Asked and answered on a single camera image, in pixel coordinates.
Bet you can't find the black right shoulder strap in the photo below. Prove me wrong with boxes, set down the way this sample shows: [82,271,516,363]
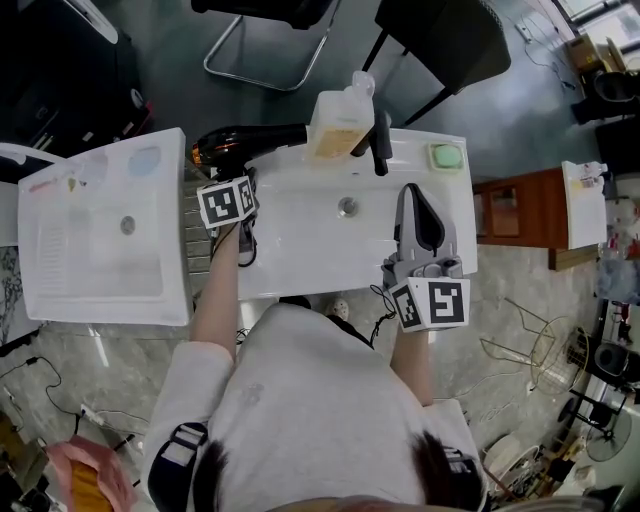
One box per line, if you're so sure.
[439,444,487,512]

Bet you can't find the white sink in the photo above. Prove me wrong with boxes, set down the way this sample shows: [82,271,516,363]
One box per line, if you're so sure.
[238,127,479,301]

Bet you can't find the wooden cabinet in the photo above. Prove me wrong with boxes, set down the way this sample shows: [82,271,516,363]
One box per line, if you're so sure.
[472,168,601,272]

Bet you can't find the person's right forearm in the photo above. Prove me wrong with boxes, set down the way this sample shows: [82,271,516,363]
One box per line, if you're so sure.
[389,327,436,407]

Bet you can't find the white laundry basin with washboard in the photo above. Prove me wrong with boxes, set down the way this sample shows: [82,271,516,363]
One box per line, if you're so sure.
[17,127,194,328]

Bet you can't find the white basin on wooden cabinet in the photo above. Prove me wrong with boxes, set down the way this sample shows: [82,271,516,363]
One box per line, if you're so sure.
[560,159,609,252]

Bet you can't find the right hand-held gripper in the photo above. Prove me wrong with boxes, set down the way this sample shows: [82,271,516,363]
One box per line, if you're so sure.
[381,182,473,333]

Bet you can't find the cardboard box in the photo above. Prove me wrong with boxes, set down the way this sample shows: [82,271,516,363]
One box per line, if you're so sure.
[567,34,627,77]

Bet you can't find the black hair dryer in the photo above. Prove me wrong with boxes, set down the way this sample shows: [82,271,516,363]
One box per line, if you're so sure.
[192,123,309,182]

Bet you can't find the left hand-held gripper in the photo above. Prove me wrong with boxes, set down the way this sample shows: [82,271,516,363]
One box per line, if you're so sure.
[196,167,261,267]

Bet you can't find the person's white shirt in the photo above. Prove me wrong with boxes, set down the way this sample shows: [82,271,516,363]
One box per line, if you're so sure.
[142,302,489,512]

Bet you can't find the black chair with chrome frame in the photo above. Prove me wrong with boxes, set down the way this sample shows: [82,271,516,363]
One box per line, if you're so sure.
[191,0,342,93]

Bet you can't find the black shoulder strap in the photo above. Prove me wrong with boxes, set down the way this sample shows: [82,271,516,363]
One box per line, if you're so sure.
[439,444,487,512]
[148,422,209,512]

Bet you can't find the black faucet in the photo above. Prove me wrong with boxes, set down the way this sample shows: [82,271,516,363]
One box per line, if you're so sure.
[349,110,394,178]

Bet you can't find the black floor fan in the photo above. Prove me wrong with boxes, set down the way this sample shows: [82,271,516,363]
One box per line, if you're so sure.
[584,409,634,464]

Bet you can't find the black left shoulder strap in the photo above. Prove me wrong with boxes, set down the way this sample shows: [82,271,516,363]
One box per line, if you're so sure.
[148,422,209,512]

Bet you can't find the green soap bar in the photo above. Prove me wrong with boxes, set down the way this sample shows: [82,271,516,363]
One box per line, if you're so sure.
[427,142,467,173]

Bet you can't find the clear plastic bags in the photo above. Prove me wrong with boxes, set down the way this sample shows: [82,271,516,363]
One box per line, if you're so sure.
[597,244,640,302]

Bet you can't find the white faucet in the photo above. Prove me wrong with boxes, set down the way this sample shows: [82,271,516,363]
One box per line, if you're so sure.
[0,142,67,167]

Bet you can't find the pink bag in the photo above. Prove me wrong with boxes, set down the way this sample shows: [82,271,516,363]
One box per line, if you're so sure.
[47,434,137,512]

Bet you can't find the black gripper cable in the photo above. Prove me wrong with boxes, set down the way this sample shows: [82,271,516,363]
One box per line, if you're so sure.
[369,283,399,347]

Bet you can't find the dark grey chair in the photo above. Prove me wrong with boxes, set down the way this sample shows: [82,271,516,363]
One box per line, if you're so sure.
[362,0,513,127]

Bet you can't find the gold wire stool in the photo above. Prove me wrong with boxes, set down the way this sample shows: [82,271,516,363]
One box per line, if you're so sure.
[479,297,592,397]

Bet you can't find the marble pattern table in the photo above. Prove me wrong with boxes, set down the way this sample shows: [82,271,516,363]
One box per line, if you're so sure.
[0,244,47,347]

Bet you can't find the yellow soap pump bottle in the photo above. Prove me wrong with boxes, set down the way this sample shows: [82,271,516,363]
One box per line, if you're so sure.
[305,69,376,163]

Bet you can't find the black storage unit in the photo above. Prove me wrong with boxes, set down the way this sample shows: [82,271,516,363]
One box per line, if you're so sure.
[0,0,154,152]

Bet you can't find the person's left forearm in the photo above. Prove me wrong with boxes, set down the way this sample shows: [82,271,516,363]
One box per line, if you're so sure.
[189,222,241,359]

